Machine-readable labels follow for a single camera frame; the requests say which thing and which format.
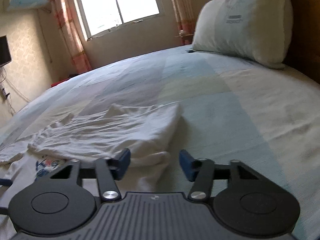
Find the white wall pipe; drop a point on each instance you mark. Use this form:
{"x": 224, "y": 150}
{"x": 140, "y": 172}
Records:
{"x": 46, "y": 37}

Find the wooden headboard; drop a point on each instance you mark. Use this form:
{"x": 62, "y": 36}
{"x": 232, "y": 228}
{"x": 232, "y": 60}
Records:
{"x": 305, "y": 30}

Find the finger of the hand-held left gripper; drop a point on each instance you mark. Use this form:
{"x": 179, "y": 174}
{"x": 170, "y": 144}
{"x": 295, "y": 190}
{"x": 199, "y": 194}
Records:
{"x": 5, "y": 182}

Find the covered wall air conditioner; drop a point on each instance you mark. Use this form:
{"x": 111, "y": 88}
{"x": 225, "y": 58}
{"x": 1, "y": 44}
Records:
{"x": 25, "y": 2}

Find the patchwork bed sheet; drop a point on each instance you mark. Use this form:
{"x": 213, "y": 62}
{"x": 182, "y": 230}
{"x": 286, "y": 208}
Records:
{"x": 225, "y": 110}

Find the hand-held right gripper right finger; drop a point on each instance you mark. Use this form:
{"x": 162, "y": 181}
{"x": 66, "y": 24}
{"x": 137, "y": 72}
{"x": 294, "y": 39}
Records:
{"x": 186, "y": 163}

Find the pale green pillow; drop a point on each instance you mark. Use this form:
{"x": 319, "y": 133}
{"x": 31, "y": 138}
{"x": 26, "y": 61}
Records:
{"x": 245, "y": 22}

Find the power strip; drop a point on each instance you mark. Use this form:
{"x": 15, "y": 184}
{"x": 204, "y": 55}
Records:
{"x": 4, "y": 91}

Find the white printed t-shirt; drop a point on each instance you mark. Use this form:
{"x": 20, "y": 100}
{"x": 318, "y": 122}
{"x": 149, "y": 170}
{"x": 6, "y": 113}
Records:
{"x": 112, "y": 132}

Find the red object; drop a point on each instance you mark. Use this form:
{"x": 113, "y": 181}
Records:
{"x": 57, "y": 83}

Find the window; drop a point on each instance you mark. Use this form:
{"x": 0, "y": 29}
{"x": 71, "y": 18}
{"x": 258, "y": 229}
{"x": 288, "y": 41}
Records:
{"x": 117, "y": 5}

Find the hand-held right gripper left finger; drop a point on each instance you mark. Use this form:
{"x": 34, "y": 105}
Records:
{"x": 123, "y": 162}

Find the striped curtain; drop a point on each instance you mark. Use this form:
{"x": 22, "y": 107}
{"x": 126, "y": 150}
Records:
{"x": 181, "y": 7}
{"x": 68, "y": 25}

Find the wall television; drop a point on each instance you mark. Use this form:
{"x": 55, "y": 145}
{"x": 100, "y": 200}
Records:
{"x": 5, "y": 51}

